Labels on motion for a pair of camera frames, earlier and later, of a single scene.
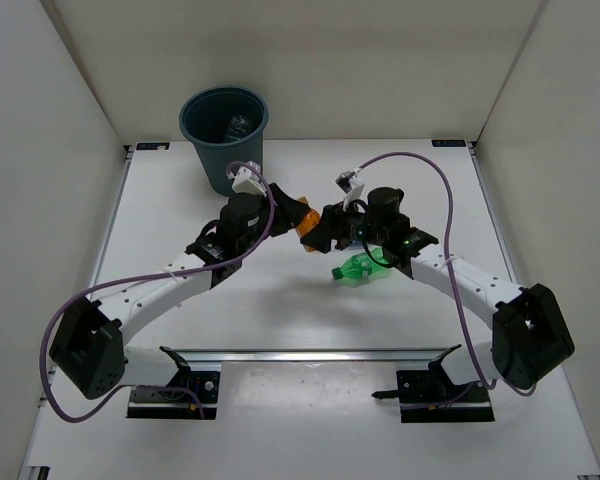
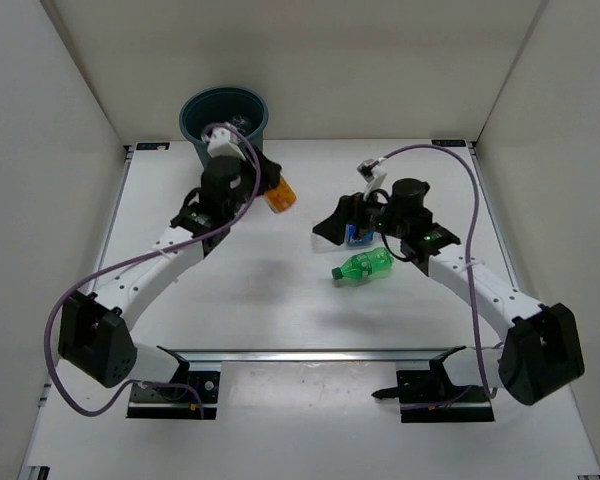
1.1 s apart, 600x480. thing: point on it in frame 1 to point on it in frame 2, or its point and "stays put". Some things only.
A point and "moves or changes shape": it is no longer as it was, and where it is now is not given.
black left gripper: (288, 212) to (270, 173)
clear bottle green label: (238, 127) stays put
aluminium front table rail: (186, 357) stays put
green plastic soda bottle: (361, 265) stays put
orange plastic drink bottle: (311, 221) moves or changes shape
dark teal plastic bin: (227, 125) stays put
